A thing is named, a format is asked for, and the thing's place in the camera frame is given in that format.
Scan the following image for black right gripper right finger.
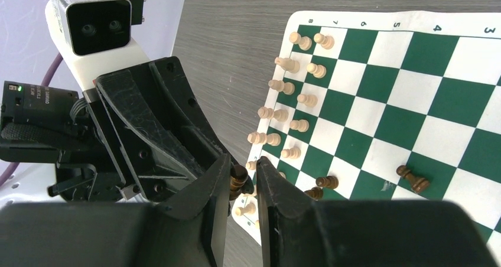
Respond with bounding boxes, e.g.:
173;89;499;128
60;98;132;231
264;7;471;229
256;157;496;266

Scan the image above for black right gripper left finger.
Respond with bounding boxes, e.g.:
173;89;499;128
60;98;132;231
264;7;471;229
1;154;231;266

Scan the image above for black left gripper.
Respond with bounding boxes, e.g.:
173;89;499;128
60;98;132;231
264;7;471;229
50;56;229;202

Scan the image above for dark brown chess piece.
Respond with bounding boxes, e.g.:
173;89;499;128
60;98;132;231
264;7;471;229
315;175;339;190
304;187;324;200
396;165;430;194
229;164;248;201

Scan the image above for cream chess piece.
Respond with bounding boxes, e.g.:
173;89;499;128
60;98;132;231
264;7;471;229
274;57;300;73
289;32;312;51
268;80;295;95
258;106;288;122
247;132;281;146

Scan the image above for green white chess mat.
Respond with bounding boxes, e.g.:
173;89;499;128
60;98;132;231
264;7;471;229
247;11;500;258

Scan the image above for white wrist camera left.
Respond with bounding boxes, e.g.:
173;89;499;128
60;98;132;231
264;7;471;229
45;0;149;91

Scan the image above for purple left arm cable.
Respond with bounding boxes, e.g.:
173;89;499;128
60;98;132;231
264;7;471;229
0;53;64;188

